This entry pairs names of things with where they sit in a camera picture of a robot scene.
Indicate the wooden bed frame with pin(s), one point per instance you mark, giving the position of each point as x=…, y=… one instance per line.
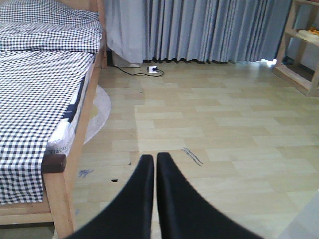
x=58, y=171

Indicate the grey pleated curtain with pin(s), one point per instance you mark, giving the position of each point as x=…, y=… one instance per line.
x=202, y=30

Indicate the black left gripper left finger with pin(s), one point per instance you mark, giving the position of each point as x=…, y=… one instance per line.
x=129, y=215

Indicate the round grey rug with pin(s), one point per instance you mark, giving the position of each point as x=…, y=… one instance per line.
x=99, y=113

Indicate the white floor power socket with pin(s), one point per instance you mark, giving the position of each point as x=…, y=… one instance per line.
x=152, y=69

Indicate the wooden shelf unit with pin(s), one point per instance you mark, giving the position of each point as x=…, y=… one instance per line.
x=307, y=84

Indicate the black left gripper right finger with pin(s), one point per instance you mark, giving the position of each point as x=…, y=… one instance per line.
x=185, y=214

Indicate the checkered folded quilt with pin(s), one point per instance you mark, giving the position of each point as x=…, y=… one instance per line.
x=48, y=25

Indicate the white mattress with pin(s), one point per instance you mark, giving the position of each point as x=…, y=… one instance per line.
x=62, y=138

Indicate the checkered bed sheet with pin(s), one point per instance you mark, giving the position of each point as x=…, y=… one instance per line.
x=36, y=88

